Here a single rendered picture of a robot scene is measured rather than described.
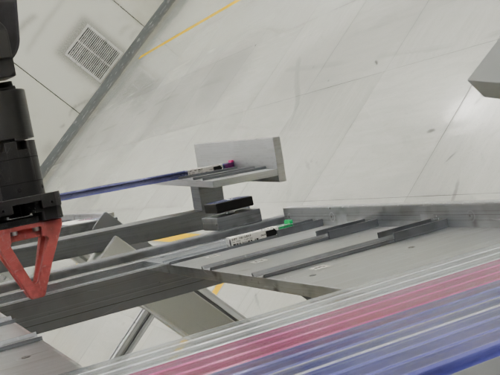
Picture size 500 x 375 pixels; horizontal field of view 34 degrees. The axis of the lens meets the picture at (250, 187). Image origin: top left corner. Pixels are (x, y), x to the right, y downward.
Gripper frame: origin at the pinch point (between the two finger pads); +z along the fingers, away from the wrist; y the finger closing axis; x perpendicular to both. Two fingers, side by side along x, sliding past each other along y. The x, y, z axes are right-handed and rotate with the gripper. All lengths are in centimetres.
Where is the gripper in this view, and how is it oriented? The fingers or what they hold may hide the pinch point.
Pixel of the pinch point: (34, 289)
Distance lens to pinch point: 83.7
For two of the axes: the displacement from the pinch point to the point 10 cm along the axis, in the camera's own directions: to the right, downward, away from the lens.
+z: 1.9, 9.8, 0.5
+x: 8.8, -1.9, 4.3
